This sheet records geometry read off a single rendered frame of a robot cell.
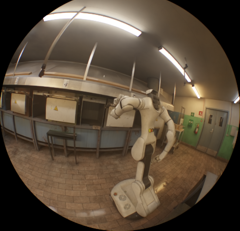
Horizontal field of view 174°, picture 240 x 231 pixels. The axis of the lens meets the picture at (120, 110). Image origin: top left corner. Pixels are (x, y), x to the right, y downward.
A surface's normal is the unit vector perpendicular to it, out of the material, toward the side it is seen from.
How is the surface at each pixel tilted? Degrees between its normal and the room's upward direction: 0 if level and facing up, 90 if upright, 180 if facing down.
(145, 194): 32
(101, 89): 80
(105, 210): 0
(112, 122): 90
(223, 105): 90
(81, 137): 90
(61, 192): 0
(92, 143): 90
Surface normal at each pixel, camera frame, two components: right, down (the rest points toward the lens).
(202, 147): -0.90, -0.12
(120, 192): 0.18, -0.98
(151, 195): 0.41, -0.75
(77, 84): 0.43, -0.04
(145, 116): -0.75, 0.11
